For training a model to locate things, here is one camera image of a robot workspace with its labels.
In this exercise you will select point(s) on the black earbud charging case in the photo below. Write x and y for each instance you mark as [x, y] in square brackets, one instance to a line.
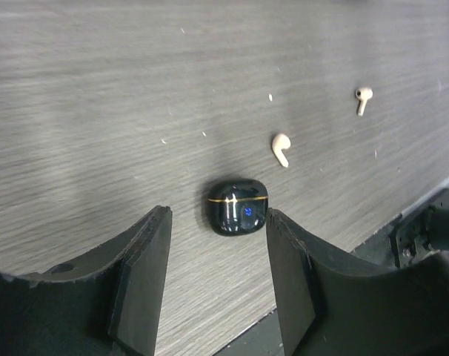
[236, 207]

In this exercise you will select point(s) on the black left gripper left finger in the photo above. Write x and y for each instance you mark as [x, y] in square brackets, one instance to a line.
[106, 301]

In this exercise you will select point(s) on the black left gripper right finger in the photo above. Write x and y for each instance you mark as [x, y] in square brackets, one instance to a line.
[330, 302]

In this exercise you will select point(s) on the pink white earbud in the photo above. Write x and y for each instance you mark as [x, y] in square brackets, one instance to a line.
[279, 145]
[363, 94]

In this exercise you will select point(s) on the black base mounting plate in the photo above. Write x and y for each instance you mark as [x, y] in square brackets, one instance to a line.
[406, 240]

